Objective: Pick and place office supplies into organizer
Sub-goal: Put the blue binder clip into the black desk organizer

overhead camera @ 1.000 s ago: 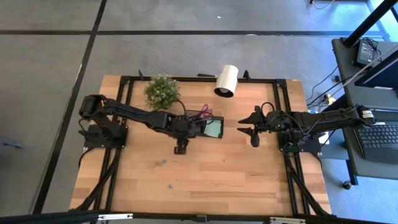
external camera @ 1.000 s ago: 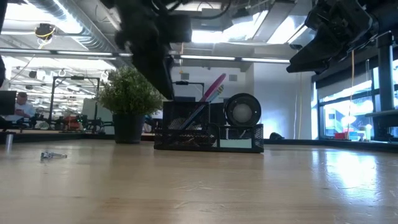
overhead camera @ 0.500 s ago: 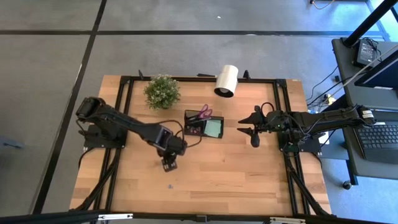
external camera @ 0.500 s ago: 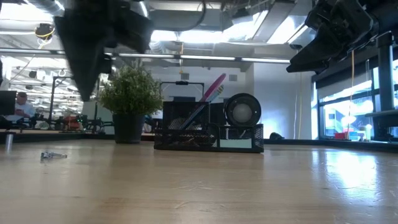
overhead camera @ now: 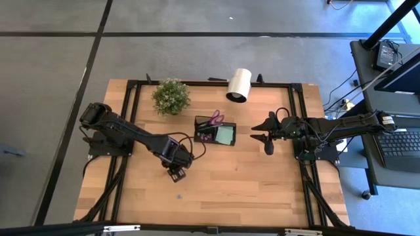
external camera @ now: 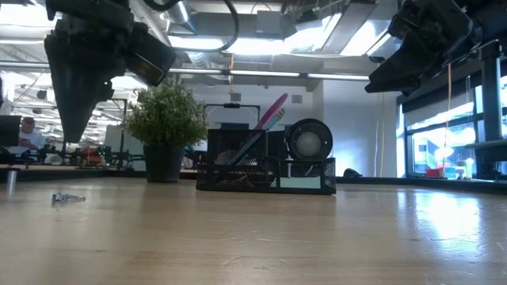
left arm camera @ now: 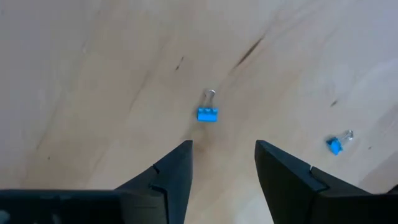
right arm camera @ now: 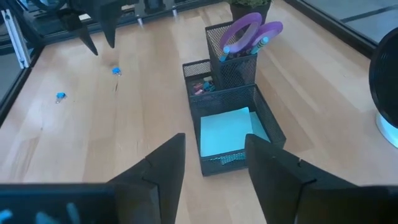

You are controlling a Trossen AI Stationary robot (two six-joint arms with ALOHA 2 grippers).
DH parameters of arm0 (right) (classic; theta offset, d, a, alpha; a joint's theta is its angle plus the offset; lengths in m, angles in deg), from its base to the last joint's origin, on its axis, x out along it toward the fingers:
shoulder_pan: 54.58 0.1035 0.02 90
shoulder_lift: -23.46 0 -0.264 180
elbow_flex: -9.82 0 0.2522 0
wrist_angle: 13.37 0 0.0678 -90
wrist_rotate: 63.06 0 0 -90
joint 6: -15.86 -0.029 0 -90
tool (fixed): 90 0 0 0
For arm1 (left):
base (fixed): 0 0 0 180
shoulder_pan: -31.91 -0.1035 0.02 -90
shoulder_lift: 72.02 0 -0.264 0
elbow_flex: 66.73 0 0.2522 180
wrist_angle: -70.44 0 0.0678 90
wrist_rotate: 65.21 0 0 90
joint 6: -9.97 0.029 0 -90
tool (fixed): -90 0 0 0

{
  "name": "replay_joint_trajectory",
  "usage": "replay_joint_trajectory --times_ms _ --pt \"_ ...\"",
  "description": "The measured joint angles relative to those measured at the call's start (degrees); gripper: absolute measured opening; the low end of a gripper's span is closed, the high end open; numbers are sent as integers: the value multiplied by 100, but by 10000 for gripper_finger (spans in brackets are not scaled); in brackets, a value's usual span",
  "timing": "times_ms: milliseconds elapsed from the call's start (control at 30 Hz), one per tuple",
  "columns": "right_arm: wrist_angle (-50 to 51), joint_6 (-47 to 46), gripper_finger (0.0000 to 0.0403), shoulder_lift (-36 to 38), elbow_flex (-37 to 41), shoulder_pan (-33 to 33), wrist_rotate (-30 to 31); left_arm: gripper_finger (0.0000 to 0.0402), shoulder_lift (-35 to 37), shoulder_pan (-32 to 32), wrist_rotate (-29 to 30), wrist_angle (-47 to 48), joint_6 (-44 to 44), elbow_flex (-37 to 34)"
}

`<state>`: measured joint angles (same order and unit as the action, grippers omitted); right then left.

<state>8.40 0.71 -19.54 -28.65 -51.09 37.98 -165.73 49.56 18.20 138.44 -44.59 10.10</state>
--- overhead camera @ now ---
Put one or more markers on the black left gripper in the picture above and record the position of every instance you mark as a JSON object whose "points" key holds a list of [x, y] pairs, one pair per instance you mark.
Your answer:
{"points": [[182, 159]]}

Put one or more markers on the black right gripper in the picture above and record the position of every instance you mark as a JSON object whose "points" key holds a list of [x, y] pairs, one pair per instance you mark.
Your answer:
{"points": [[287, 129]]}

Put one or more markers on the teal sticky note pad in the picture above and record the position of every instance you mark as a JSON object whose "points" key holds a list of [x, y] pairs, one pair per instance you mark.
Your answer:
{"points": [[225, 135]]}

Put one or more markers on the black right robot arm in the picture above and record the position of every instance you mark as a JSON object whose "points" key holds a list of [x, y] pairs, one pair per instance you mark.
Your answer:
{"points": [[344, 126]]}

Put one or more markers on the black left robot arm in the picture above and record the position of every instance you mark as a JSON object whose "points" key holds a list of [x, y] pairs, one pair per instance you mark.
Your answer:
{"points": [[138, 132]]}

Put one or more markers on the black mesh desk organizer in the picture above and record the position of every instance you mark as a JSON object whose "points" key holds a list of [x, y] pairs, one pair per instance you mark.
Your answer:
{"points": [[199, 129]]}

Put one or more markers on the artificial plant in black pot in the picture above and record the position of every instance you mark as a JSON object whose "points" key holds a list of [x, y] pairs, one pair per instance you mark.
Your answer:
{"points": [[170, 96]]}

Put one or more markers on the white paper sheet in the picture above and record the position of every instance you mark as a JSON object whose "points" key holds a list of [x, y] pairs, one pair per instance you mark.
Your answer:
{"points": [[343, 144]]}

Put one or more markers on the yellow plug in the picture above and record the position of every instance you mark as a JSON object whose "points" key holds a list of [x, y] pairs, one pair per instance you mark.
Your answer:
{"points": [[348, 105]]}

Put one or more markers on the grey desk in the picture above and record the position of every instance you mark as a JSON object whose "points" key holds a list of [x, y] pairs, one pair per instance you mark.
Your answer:
{"points": [[362, 65]]}

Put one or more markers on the black caster wheel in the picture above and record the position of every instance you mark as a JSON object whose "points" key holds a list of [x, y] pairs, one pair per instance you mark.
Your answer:
{"points": [[366, 195]]}

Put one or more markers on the dark laptop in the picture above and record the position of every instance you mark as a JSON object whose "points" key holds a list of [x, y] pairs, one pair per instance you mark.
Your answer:
{"points": [[400, 147]]}

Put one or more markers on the black power adapter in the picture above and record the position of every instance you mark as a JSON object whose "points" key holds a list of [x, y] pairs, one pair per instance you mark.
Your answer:
{"points": [[385, 55]]}

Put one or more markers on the dark monitor panel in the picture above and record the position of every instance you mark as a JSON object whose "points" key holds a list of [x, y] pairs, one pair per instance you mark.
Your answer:
{"points": [[403, 78]]}

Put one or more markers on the black rig beam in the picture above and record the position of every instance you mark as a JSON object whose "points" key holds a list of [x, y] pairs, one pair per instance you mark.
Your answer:
{"points": [[49, 227]]}

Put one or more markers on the black pole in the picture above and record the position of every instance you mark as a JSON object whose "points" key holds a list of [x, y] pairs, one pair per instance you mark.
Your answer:
{"points": [[390, 23]]}

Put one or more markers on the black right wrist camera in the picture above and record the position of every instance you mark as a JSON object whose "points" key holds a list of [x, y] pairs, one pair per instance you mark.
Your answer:
{"points": [[269, 148]]}

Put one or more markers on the black frame clamp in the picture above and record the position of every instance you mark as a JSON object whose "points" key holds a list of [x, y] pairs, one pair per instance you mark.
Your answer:
{"points": [[148, 79], [260, 79]]}

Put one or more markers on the black lamp mount bar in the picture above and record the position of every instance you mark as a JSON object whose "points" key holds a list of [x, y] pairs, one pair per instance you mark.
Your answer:
{"points": [[216, 79]]}

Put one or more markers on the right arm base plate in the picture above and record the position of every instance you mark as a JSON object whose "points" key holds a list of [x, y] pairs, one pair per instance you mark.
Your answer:
{"points": [[331, 154]]}

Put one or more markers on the black aluminium table frame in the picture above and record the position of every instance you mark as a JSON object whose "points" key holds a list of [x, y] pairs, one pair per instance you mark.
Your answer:
{"points": [[197, 84]]}

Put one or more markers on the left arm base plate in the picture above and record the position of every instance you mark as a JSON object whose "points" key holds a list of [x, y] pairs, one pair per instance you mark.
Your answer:
{"points": [[98, 149]]}

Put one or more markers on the silver frame bracket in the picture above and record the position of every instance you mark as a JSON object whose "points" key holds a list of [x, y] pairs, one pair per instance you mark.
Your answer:
{"points": [[121, 228], [303, 232]]}

